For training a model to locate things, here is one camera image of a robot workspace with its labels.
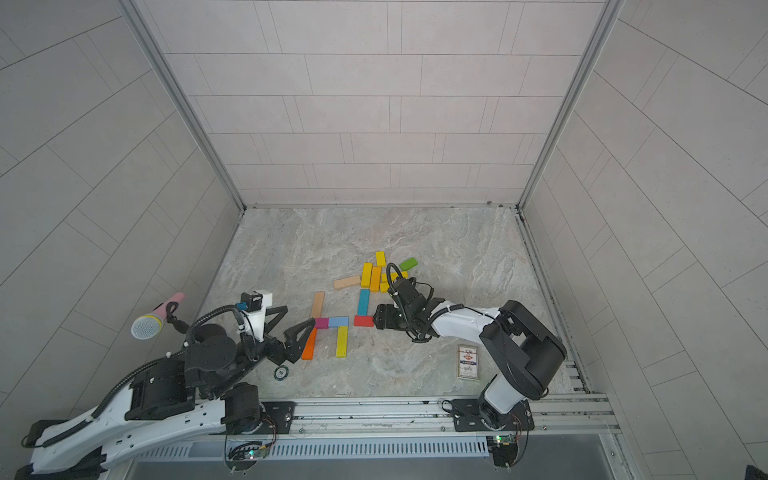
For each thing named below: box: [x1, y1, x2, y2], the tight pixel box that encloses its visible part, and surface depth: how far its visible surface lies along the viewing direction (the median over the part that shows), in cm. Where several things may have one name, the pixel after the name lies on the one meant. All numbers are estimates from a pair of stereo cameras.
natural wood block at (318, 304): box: [311, 291, 325, 318], surface depth 91 cm
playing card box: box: [457, 344, 480, 380], surface depth 80 cm
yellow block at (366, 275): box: [361, 262, 373, 288], surface depth 98 cm
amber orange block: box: [370, 266, 381, 293], surface depth 97 cm
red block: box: [354, 315, 375, 327], surface depth 89 cm
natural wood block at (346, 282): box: [333, 275, 361, 290], surface depth 96 cm
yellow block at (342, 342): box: [335, 326, 349, 358], surface depth 84 cm
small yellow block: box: [375, 251, 387, 268], surface depth 104 cm
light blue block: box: [329, 317, 349, 328], surface depth 88 cm
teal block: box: [358, 289, 371, 316], surface depth 93 cm
